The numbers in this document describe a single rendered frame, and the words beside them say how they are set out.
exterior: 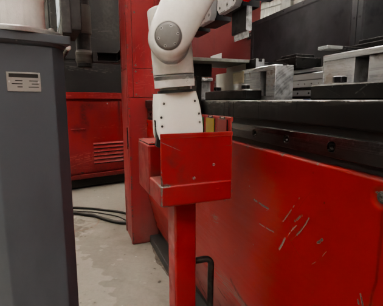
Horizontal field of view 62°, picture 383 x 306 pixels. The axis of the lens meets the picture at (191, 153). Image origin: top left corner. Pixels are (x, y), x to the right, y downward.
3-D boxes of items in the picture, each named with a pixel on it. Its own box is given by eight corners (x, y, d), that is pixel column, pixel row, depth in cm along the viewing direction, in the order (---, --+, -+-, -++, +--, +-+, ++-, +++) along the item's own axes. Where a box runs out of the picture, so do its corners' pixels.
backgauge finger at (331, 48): (305, 57, 84) (306, 37, 83) (379, 61, 93) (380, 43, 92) (341, 51, 73) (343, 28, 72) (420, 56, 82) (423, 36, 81)
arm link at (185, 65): (194, 71, 61) (193, 74, 70) (189, -2, 59) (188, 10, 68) (151, 75, 61) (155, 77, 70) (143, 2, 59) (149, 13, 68)
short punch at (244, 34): (231, 42, 113) (231, 13, 111) (236, 42, 113) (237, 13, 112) (245, 36, 103) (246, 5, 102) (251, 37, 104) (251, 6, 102)
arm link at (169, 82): (187, 75, 72) (188, 88, 72) (149, 78, 69) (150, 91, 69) (202, 72, 64) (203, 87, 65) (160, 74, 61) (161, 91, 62)
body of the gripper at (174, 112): (190, 84, 72) (194, 134, 74) (146, 88, 68) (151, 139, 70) (204, 83, 65) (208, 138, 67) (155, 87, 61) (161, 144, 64)
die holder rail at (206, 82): (168, 100, 185) (167, 83, 183) (177, 100, 187) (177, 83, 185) (199, 99, 138) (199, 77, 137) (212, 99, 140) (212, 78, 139)
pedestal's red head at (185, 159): (138, 184, 83) (137, 114, 80) (196, 178, 89) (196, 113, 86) (161, 208, 64) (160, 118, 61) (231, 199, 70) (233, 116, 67)
